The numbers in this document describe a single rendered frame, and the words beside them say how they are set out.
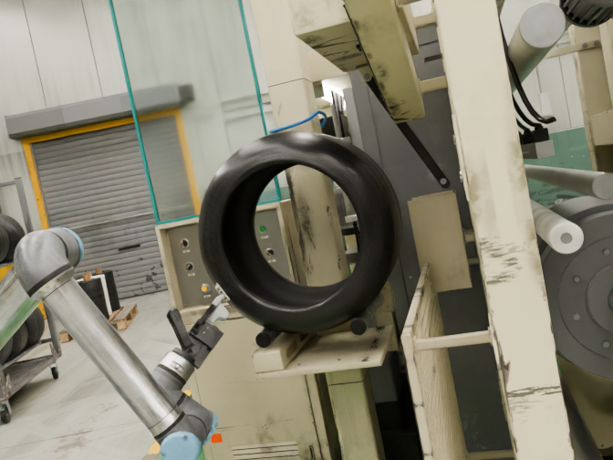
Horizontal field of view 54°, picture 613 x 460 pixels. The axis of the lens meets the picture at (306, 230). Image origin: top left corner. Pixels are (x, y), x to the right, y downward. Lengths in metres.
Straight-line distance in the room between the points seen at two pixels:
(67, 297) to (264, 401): 1.26
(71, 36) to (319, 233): 10.02
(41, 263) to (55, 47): 10.41
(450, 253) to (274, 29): 0.92
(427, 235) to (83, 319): 1.03
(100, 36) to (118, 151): 2.01
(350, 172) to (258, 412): 1.29
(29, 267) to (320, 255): 0.95
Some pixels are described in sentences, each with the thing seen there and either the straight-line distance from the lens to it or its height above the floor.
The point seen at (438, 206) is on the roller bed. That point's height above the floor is 1.17.
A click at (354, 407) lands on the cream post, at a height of 0.53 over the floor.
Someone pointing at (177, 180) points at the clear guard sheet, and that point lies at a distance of 2.53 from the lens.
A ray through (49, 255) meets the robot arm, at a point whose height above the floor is 1.27.
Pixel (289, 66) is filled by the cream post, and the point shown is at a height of 1.70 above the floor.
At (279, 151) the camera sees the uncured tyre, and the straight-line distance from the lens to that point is 1.65.
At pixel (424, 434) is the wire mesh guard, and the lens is 1.21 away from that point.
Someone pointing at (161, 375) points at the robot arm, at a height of 0.90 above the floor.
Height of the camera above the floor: 1.30
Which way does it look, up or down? 4 degrees down
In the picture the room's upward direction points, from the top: 11 degrees counter-clockwise
